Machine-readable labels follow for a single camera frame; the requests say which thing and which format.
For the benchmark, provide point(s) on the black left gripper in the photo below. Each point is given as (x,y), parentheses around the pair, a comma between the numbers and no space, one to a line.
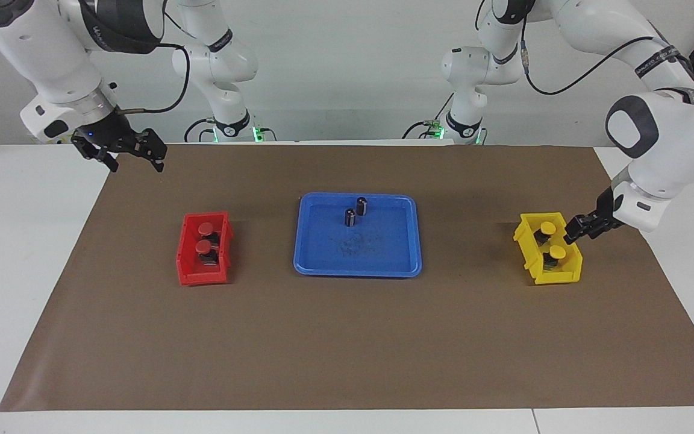
(603,211)

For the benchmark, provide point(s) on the brown paper table mat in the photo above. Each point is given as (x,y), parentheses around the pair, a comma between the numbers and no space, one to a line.
(347,337)

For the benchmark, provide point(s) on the blue plastic tray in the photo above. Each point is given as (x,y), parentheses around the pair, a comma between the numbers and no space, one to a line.
(323,259)

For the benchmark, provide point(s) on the black cylindrical capacitor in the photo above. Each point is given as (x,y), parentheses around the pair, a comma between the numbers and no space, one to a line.
(350,217)
(362,206)

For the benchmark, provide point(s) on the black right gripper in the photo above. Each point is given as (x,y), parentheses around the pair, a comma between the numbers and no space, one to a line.
(106,134)

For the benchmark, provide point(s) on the yellow plastic bin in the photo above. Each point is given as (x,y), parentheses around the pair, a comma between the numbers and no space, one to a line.
(564,274)

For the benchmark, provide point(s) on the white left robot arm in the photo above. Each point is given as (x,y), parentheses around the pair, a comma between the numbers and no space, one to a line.
(660,144)

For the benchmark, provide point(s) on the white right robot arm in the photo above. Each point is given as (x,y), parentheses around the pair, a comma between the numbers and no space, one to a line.
(52,60)

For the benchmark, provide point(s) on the yellow push button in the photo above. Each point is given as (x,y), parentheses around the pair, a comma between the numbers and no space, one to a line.
(556,251)
(547,228)

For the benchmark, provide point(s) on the red push button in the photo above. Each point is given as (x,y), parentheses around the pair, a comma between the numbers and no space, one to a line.
(205,228)
(202,247)

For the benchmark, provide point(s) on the red plastic bin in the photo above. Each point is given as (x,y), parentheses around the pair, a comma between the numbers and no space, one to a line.
(187,265)

